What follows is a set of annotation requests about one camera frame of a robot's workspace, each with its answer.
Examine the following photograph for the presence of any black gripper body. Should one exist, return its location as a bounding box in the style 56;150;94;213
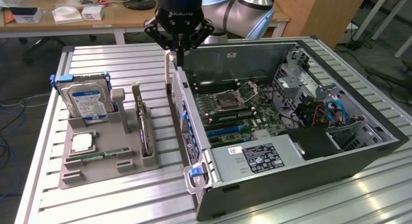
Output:
153;0;206;42

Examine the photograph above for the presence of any graphics card with metal bracket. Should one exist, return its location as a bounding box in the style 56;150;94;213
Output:
130;81;153;158

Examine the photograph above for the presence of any wooden desk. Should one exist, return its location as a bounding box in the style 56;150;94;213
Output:
0;0;290;39

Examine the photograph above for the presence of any black round monitor base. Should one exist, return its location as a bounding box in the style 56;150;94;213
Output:
122;0;157;11

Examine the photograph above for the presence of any small white labelled box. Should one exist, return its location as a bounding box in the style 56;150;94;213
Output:
80;5;105;22

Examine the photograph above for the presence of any white square dish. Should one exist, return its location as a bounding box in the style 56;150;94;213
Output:
52;6;84;25

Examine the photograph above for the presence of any metal socket cover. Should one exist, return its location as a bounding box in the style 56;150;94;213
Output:
236;80;262;99

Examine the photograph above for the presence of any CPU socket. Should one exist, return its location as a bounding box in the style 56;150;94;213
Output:
213;90;242;112

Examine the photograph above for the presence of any black chair base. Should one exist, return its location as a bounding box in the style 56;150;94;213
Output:
21;34;97;64

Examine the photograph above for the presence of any perforated metal drive cage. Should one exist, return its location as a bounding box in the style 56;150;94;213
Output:
272;50;338;119

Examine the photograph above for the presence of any hard disk in blue caddy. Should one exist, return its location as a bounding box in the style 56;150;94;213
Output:
49;70;112;125

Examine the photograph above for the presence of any wooden cabinet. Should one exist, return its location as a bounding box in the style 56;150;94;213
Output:
273;0;369;49

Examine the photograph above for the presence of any black RAM stick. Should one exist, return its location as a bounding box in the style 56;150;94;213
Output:
208;110;254;122

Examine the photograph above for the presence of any white box with black lid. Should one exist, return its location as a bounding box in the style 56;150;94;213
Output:
9;7;42;24

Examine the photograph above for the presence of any blue expansion slot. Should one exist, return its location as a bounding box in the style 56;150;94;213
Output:
205;126;246;138

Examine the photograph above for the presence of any black power adapter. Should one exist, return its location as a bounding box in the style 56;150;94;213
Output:
348;40;365;51

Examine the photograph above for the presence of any silver chipset heatsink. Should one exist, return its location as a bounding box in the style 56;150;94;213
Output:
254;130;273;140

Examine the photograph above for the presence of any grey plastic parts rack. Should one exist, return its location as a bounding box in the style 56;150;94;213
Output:
57;87;160;190

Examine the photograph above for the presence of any silver CPU chip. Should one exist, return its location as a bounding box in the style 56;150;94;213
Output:
70;134;96;154

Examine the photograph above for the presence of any green RAM stick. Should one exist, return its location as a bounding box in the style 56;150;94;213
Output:
65;148;133;163

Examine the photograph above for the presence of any grey power supply unit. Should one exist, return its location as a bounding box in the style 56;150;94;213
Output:
201;134;305;184

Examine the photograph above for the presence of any black floor stand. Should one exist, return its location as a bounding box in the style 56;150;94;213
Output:
364;64;412;90

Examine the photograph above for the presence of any open black PC case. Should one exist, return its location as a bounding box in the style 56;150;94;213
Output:
164;39;410;222

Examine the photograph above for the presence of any white floor cable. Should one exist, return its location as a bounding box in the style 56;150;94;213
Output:
0;93;49;108

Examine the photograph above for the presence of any red wire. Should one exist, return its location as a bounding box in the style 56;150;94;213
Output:
312;103;324;126

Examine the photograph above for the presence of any white table frame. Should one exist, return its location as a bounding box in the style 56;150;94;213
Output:
352;0;412;58

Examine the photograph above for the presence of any blue wire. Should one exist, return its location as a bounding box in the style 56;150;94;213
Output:
324;100;349;125

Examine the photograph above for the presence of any grey disk bay bracket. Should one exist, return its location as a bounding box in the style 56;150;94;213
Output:
324;119;382;153

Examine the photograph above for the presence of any blue floor cable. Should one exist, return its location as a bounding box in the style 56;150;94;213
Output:
0;108;26;200

